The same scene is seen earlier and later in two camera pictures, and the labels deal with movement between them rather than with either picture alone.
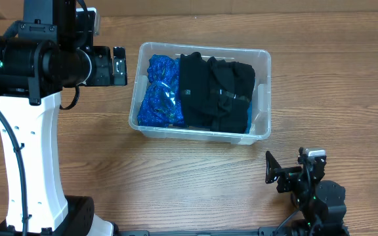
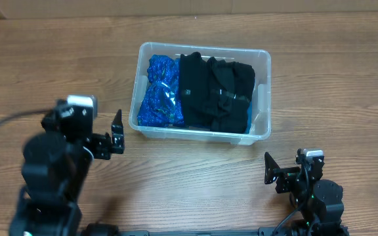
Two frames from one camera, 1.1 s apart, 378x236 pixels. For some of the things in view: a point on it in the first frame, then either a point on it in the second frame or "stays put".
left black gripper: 119,66 to 111,144
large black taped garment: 232,117 stays put
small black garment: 195,90 stays put
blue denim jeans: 249,117 stays put
